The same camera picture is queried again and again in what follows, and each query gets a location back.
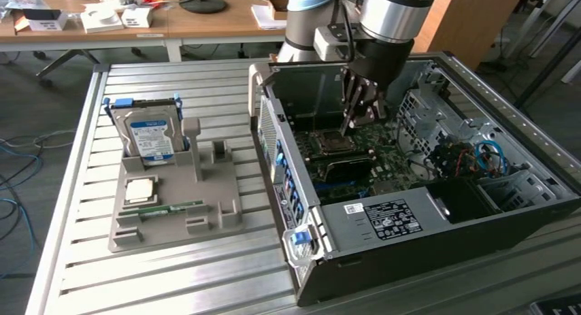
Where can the hard disk with blue rails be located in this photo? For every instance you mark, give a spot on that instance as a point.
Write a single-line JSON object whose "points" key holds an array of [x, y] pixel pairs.
{"points": [[150, 138]]}

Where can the open black PC case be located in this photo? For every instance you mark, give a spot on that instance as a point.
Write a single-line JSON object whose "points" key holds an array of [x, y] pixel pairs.
{"points": [[409, 267]]}

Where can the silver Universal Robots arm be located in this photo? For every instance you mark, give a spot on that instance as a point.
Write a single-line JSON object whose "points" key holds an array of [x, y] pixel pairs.
{"points": [[394, 9]]}

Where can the black round lamp base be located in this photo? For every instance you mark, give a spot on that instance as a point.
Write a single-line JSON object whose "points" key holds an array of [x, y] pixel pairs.
{"points": [[203, 3]]}

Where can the clear plastic bag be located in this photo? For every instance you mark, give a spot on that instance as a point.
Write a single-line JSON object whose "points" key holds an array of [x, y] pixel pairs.
{"points": [[20, 0]]}

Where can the silver CPU chip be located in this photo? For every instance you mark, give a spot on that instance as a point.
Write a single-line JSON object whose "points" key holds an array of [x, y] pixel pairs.
{"points": [[142, 191]]}

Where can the small white labelled box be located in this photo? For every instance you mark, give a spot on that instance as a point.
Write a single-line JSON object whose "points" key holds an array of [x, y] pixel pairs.
{"points": [[137, 18]]}

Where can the white paper stack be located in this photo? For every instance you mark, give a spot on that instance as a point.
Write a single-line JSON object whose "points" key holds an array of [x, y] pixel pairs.
{"points": [[267, 17]]}

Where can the black low-profile graphics card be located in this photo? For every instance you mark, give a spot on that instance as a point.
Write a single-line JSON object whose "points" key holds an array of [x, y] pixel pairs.
{"points": [[348, 172]]}

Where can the black-topped white box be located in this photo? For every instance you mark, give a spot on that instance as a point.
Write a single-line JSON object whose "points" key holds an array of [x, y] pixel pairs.
{"points": [[46, 20]]}

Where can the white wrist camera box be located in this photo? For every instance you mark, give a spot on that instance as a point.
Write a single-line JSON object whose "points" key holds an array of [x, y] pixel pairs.
{"points": [[329, 43]]}

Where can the wooden cabinet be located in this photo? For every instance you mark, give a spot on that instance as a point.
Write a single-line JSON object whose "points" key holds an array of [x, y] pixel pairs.
{"points": [[481, 22]]}

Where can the green RAM stick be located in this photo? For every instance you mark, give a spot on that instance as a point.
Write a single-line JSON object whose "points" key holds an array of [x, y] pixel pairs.
{"points": [[159, 210]]}

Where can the white box with tape roll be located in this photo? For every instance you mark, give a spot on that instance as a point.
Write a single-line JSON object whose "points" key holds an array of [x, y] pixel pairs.
{"points": [[102, 19]]}

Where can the blue expansion slot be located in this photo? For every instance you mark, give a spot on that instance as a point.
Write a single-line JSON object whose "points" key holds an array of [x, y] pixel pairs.
{"points": [[336, 185]]}

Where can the wooden desk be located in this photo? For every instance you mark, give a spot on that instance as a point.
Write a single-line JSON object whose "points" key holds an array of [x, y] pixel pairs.
{"points": [[68, 37]]}

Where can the perforated metal disk bay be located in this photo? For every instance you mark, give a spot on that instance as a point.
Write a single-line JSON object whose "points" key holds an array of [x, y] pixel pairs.
{"points": [[420, 124]]}

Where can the grey plastic parts rack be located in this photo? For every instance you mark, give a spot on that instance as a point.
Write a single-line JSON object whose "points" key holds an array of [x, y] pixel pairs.
{"points": [[182, 192]]}

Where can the metal CPU socket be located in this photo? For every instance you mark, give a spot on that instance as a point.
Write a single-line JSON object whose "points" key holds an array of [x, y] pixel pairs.
{"points": [[332, 141]]}

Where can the grey labelled power supply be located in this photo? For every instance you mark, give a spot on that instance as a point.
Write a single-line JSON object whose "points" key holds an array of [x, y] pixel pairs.
{"points": [[349, 223]]}

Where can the blue case latch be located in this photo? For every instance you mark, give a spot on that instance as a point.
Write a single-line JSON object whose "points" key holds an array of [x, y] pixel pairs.
{"points": [[299, 238]]}

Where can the silver slotted disk bay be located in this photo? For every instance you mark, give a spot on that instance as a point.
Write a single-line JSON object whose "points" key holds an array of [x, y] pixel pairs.
{"points": [[517, 192]]}

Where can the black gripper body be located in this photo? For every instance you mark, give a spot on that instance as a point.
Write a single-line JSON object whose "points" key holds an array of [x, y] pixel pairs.
{"points": [[381, 60]]}

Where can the green motherboard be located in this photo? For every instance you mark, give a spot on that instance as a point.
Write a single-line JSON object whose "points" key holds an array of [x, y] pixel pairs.
{"points": [[400, 165]]}

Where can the small chipset heatsink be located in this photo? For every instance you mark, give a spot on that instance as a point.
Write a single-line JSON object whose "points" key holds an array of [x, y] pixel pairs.
{"points": [[386, 188]]}

